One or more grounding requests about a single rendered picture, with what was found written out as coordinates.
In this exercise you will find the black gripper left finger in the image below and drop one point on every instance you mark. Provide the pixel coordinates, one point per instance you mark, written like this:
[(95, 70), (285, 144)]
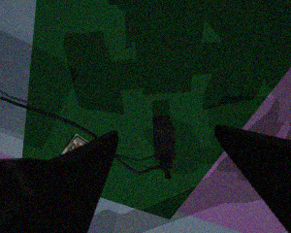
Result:
[(62, 192)]

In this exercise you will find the dark green circuit board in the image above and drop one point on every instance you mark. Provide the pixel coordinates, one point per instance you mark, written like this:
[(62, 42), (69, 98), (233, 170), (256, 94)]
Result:
[(113, 64)]

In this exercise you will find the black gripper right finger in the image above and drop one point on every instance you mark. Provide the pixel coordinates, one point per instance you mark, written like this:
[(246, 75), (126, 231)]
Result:
[(265, 161)]

